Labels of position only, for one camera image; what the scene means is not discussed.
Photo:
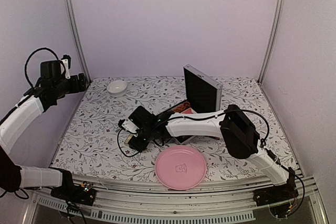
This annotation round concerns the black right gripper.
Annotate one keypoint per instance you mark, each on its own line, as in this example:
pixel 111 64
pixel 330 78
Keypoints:
pixel 139 146

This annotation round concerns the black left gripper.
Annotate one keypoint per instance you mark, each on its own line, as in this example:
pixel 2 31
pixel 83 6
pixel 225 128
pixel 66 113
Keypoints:
pixel 76 87

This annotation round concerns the blue playing card deck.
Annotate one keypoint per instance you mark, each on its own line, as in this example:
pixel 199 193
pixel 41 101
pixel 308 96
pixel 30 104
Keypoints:
pixel 128 139

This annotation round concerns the aluminium poker chip case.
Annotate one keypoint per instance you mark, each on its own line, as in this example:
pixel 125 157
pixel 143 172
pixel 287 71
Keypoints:
pixel 202 92

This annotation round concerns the red playing card deck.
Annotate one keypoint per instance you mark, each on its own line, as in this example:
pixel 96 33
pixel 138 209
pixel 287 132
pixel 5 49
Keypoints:
pixel 188 111

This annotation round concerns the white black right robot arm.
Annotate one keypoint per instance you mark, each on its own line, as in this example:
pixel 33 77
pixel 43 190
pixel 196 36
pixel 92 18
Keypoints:
pixel 232 125

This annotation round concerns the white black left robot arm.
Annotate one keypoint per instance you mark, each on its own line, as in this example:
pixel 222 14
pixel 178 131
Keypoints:
pixel 34 103

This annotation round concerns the white ceramic bowl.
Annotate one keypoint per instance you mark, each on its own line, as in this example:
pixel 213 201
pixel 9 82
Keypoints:
pixel 117 88

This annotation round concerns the pink plastic plate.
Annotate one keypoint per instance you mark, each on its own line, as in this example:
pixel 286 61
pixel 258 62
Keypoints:
pixel 180 167

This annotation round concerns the upper row of poker chips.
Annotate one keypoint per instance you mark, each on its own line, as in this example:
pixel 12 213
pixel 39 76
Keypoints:
pixel 182 106

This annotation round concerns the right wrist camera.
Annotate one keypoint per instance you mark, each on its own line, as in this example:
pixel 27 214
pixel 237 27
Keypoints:
pixel 128 126

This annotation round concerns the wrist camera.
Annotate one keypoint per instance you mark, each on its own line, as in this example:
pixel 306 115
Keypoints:
pixel 66 65
pixel 128 126

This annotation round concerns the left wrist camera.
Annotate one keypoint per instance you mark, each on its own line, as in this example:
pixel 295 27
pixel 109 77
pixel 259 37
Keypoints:
pixel 66 65

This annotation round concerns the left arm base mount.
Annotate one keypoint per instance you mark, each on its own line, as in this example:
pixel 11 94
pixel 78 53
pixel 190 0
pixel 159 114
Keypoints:
pixel 83 194

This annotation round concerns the left aluminium frame post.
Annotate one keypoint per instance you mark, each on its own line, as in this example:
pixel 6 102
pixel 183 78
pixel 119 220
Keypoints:
pixel 76 38

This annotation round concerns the aluminium frame post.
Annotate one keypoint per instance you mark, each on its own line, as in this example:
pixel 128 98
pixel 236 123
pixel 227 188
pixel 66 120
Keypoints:
pixel 271 41
pixel 76 38

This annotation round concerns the front aluminium rail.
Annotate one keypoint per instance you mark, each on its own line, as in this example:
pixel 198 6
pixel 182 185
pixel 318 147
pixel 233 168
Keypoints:
pixel 227 201

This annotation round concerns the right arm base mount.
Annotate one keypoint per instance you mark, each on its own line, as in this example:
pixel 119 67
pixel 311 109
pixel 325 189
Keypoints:
pixel 274 194

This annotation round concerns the right aluminium frame post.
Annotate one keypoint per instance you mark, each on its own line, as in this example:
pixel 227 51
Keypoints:
pixel 271 41

